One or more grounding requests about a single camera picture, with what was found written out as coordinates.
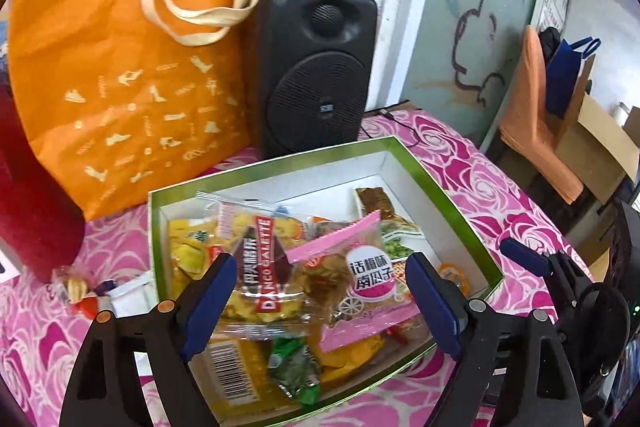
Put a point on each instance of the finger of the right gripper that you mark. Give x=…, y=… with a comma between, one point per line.
x=537, y=261

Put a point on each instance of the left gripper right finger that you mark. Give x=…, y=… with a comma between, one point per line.
x=516, y=365

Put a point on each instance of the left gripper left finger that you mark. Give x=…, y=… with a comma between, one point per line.
x=104, y=388

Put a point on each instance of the white foil packet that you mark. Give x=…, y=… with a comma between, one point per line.
x=136, y=296

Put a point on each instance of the yellow barcode snack bag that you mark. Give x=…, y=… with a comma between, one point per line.
x=233, y=378

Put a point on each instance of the large yellow chip bag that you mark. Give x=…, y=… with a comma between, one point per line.
x=189, y=242

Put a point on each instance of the pink plum melon-seed bag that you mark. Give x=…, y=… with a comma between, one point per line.
x=360, y=290

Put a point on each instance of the orange snack packet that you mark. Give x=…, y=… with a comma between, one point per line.
x=338, y=365

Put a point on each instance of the green candy packet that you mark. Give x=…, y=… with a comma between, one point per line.
x=293, y=367

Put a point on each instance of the Danco Galette cookie bag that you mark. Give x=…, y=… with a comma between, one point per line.
x=269, y=300

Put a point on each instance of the braised meat snack packet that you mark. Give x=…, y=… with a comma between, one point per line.
x=370, y=200

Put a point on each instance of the green pea snack packet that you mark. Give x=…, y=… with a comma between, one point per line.
x=399, y=245

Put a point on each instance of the pink rose tablecloth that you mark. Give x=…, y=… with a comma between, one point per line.
x=40, y=338

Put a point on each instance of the red candy wrapper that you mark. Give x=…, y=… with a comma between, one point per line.
x=74, y=290

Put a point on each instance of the round jelly cup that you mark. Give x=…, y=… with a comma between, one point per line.
x=453, y=274

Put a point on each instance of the orange chair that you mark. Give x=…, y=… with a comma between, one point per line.
x=523, y=126

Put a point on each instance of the red thermos jug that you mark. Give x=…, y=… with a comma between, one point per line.
x=39, y=222

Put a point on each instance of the green gift box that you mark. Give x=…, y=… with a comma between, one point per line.
x=322, y=183

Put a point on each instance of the blue bag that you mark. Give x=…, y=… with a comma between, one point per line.
x=563, y=70

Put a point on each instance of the black speaker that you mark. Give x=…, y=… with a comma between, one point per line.
x=307, y=67

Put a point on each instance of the orange tote bag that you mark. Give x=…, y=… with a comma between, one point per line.
x=122, y=97

